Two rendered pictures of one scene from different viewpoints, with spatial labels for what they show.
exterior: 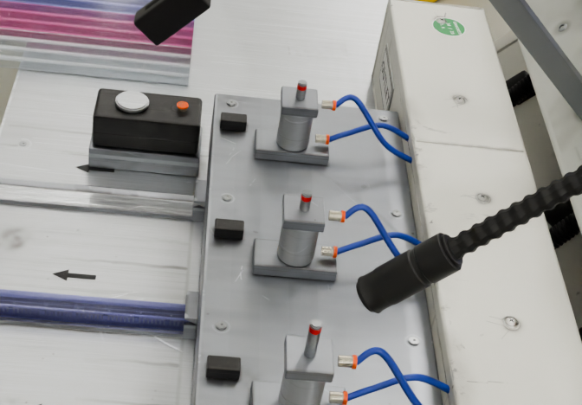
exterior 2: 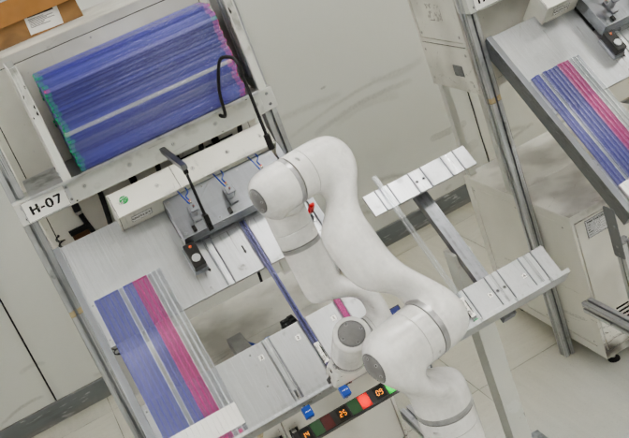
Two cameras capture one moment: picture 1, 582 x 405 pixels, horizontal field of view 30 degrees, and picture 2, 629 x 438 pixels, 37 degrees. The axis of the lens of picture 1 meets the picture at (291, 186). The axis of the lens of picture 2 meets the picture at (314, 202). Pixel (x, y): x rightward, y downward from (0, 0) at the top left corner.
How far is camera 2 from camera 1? 2.31 m
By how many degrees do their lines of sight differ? 66
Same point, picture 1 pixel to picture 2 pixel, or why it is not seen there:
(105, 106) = (200, 262)
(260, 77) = (142, 255)
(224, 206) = (223, 215)
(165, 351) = (251, 222)
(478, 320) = (229, 156)
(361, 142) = (181, 202)
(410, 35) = (135, 206)
